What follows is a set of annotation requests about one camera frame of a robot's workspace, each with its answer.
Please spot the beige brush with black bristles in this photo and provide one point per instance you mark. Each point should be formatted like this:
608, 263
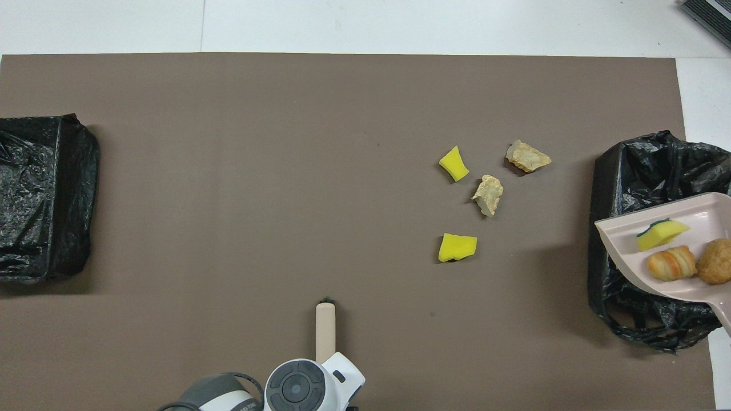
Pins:
325, 331

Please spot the beige plastic dustpan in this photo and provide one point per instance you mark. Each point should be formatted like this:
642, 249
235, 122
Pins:
628, 262

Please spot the green and yellow sponge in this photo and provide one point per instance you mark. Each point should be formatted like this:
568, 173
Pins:
662, 234

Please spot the brown oval toy bun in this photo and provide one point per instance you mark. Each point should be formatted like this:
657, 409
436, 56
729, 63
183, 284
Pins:
717, 262

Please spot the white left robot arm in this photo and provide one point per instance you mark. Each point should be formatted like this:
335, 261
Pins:
297, 388

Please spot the open crumpled black bag bin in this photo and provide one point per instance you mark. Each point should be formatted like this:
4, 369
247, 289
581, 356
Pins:
645, 171

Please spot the smooth black bag bin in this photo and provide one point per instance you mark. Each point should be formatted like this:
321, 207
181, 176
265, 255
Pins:
40, 200

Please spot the yellow wedge sponge piece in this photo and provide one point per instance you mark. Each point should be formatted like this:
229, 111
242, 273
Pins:
454, 164

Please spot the yellow rectangular sponge piece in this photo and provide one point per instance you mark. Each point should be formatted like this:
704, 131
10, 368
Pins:
457, 246

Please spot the pale beige crumpled chunk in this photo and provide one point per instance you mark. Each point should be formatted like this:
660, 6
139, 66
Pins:
488, 194
528, 157

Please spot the brown table mat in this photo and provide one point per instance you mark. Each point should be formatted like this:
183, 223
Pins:
228, 171

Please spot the dark grey ribbed device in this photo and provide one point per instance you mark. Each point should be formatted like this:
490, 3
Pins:
708, 20

